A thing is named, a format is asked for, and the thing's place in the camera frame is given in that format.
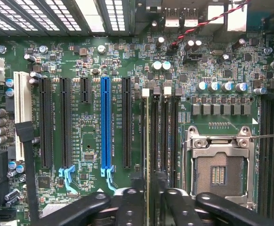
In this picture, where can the short black expansion slot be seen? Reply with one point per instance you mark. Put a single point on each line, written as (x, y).
(85, 90)

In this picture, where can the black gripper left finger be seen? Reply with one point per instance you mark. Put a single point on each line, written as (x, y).
(132, 207)

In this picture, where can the green RAM stick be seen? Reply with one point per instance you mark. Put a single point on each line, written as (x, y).
(147, 141)

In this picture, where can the long black expansion slot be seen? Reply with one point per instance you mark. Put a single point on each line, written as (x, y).
(45, 122)
(126, 122)
(65, 122)

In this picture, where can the thin metal locking lever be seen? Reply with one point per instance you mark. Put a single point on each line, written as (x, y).
(268, 136)

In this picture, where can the metal CPU socket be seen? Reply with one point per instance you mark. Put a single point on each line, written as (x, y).
(221, 169)

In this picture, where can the blue expansion slot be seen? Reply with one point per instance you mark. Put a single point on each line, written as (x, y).
(106, 122)

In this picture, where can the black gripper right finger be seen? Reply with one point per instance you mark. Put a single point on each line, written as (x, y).
(174, 209)

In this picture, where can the white PCI expansion slot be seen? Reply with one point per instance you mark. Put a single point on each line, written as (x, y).
(21, 101)

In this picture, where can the silver USB port block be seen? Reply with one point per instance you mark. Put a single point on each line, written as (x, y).
(181, 17)

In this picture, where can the silver rear port block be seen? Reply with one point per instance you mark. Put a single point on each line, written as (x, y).
(236, 21)

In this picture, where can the silver motherboard screw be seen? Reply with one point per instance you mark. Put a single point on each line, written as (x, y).
(1, 49)
(43, 49)
(101, 49)
(268, 50)

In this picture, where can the light blue slot latch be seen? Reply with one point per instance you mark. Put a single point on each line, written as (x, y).
(108, 176)
(67, 176)

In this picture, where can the green motherboard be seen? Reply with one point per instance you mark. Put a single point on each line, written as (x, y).
(85, 131)

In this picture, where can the metal PC case frame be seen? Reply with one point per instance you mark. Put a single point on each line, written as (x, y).
(57, 16)

